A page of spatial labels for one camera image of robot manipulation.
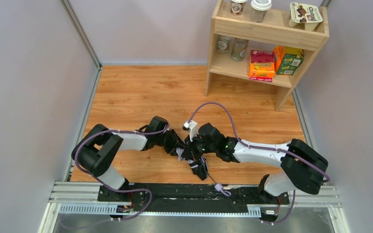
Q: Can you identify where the lavender folding umbrella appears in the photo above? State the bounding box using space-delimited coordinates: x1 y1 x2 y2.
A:
175 148 231 197

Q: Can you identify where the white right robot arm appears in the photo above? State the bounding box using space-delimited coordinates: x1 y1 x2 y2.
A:
183 121 328 197

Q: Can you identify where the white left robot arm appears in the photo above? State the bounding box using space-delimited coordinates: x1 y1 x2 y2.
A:
71 116 185 191

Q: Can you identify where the orange pink snack box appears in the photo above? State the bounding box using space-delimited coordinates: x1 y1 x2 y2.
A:
249 50 275 82

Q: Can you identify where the glass jar left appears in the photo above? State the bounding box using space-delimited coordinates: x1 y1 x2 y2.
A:
217 35 234 53

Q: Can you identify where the glass jar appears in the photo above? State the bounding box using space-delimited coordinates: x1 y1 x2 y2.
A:
231 38 249 62
217 35 234 53

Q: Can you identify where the glass jar right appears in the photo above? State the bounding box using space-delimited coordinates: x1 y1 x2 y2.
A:
231 38 249 62

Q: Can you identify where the wooden shelf unit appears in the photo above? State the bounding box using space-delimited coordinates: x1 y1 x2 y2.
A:
204 0 329 111

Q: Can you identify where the green orange carton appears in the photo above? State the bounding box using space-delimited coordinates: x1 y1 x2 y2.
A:
272 46 304 76

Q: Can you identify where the paper cup red print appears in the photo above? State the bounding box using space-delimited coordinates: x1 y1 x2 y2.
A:
230 0 247 16

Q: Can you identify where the clear cup white lid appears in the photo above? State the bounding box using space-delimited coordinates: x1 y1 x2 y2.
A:
251 0 272 23

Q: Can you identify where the Chobani yogurt pack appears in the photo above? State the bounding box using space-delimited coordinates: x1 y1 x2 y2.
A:
288 2 323 31

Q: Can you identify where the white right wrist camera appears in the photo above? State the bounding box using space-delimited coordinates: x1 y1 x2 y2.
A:
183 120 199 142

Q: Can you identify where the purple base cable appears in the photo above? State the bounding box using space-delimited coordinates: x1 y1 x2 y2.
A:
109 188 153 222

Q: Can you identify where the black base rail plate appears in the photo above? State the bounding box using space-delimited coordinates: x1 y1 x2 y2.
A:
97 183 290 213

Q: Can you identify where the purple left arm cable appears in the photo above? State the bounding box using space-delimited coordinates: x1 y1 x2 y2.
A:
74 123 171 194

